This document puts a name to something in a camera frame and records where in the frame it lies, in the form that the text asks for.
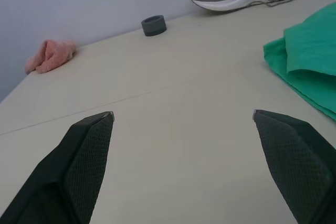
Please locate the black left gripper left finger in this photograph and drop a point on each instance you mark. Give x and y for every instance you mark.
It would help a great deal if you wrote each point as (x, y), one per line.
(65, 171)

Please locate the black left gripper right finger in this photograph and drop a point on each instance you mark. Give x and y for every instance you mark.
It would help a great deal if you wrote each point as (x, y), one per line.
(296, 161)

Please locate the green cloth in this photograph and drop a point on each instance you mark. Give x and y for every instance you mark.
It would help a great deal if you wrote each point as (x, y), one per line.
(309, 51)

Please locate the pink fluffy cloth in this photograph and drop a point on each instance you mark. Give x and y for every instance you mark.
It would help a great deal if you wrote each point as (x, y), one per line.
(51, 57)

